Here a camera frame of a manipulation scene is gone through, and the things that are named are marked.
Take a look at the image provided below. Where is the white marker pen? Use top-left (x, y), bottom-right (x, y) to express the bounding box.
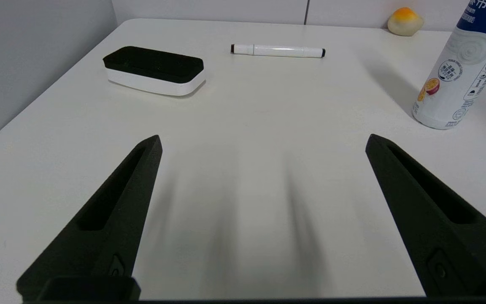
top-left (231, 43), bottom-right (326, 58)

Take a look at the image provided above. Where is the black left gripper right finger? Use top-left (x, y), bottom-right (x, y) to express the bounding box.
top-left (365, 134), bottom-right (486, 298)

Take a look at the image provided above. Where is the orange and cream toy bun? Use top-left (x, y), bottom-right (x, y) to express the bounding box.
top-left (387, 7), bottom-right (424, 36)

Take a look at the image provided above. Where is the white bottle with blue cap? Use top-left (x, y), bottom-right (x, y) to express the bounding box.
top-left (412, 0), bottom-right (486, 130)

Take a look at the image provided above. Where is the black and white board eraser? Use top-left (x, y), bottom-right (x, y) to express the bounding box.
top-left (103, 46), bottom-right (206, 97)

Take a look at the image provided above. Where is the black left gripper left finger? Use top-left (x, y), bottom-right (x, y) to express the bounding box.
top-left (16, 135), bottom-right (163, 302)

